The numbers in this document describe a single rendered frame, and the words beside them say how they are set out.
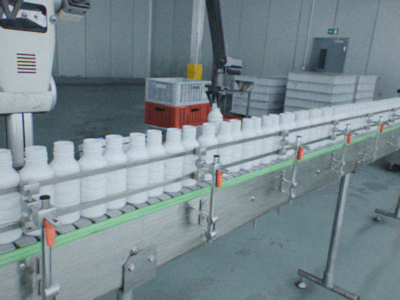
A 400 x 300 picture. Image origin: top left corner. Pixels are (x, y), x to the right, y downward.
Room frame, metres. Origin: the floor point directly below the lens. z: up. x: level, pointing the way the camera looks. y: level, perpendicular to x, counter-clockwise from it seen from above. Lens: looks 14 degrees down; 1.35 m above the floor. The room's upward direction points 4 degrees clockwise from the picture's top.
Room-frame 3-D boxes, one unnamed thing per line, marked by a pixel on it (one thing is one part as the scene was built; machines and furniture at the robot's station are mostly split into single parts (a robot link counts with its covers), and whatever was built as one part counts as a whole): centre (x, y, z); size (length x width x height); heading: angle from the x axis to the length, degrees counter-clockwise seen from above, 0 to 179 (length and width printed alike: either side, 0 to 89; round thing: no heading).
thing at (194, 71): (11.38, 0.25, 0.55); 0.40 x 0.40 x 1.10; 49
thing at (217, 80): (1.68, -0.07, 1.25); 0.10 x 0.07 x 0.07; 49
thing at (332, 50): (11.26, -3.62, 1.05); 1.00 x 0.10 x 2.10; 49
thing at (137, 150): (0.84, 0.14, 1.08); 0.06 x 0.06 x 0.17
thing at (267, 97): (8.80, -1.49, 0.50); 1.23 x 1.05 x 1.00; 137
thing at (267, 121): (1.27, -0.24, 1.08); 0.06 x 0.06 x 0.17
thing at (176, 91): (3.72, 0.22, 1.00); 0.61 x 0.41 x 0.22; 146
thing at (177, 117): (3.73, 0.22, 0.78); 0.61 x 0.41 x 0.22; 146
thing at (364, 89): (9.08, -3.45, 0.59); 1.25 x 1.03 x 1.17; 140
